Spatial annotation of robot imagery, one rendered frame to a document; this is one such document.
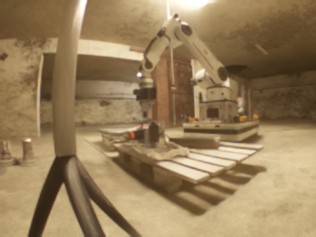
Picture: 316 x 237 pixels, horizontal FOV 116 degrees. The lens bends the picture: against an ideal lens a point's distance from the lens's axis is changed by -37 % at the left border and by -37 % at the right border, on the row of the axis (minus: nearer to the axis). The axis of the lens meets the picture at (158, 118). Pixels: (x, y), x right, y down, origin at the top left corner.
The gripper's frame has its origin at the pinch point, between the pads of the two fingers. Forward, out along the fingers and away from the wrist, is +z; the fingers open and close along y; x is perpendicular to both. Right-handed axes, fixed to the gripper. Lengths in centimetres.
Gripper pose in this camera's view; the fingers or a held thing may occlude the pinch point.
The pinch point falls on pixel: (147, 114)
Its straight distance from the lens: 173.2
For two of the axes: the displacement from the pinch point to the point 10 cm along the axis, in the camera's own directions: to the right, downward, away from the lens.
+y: -6.8, 0.2, 7.3
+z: 0.3, 10.0, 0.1
